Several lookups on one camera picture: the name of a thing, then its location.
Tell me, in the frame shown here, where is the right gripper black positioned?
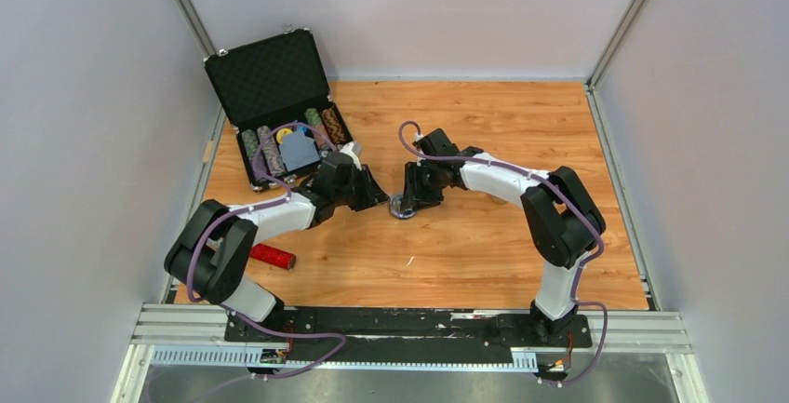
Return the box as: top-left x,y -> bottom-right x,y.
401,162 -> 445,212

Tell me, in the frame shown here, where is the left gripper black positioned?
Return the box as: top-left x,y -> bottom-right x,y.
333,164 -> 391,212

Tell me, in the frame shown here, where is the clear pill bottle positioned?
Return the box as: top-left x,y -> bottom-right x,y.
489,195 -> 508,205

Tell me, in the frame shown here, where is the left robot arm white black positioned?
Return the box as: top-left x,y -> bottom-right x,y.
164,152 -> 389,341

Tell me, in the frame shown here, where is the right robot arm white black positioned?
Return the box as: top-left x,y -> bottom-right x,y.
390,128 -> 607,345

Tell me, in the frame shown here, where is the orange black chip stack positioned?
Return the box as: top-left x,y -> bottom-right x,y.
321,108 -> 346,144

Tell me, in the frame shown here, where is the blue playing card deck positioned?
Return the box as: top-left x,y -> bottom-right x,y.
279,131 -> 320,171

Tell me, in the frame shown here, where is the purple chip stack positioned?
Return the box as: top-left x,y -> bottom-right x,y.
257,126 -> 286,177

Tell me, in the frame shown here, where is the pink green chip stack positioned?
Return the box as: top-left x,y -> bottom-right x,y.
304,108 -> 333,150

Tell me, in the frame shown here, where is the yellow dealer button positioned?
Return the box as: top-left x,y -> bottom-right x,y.
275,128 -> 293,144

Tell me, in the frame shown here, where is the red glitter tube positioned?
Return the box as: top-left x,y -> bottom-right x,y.
249,243 -> 297,270

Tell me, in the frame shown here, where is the black poker chip case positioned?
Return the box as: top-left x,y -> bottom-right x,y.
203,28 -> 354,192

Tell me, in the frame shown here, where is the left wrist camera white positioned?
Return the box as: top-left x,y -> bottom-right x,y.
339,141 -> 363,170

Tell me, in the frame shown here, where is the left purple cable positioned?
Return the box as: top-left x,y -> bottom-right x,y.
185,121 -> 348,383

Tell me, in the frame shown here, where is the purple cable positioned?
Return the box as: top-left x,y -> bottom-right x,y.
397,120 -> 610,387
185,121 -> 348,383

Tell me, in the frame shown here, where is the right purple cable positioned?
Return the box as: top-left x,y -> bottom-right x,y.
397,120 -> 610,387

